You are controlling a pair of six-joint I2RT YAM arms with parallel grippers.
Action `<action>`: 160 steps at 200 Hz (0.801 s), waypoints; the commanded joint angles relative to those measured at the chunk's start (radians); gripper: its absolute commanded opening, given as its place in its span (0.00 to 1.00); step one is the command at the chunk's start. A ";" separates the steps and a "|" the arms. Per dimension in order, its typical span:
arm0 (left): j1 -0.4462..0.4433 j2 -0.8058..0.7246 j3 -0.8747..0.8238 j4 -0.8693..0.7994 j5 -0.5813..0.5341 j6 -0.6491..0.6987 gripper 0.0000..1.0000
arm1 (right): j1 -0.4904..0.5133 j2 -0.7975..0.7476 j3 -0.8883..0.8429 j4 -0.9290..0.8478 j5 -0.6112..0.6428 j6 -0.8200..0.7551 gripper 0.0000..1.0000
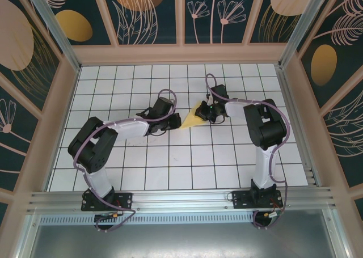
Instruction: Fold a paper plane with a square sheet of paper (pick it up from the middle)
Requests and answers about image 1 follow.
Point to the yellow square paper sheet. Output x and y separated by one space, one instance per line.
191 120

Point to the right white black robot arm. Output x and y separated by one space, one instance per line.
263 124

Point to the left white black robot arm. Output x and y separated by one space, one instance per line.
90 147

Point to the grey metal sheet panel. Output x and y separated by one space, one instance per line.
181 243

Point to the orange power connector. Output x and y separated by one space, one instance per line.
269 214
114 214

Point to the small green circuit board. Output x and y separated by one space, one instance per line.
103 217

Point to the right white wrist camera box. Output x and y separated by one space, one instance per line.
210 100

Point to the aluminium side rail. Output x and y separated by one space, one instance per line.
289 99

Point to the long aluminium mounting rail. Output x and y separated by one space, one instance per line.
181 198

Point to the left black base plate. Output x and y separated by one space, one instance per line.
126 198

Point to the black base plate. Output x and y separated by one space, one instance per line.
126 198
241 199

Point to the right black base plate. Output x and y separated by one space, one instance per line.
241 199

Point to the aluminium frame post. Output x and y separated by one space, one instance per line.
303 28
54 28

